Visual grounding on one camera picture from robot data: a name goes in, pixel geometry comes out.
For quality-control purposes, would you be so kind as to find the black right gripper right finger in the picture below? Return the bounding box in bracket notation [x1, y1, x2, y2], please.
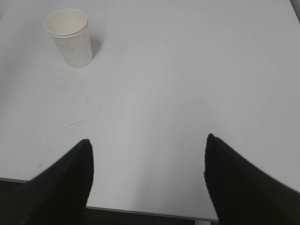
[204, 134, 300, 225]

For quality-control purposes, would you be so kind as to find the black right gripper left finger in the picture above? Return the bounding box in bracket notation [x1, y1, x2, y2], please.
[0, 139, 94, 225]

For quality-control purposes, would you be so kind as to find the white paper cup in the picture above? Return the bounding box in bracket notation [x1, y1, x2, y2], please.
[45, 8, 93, 68]

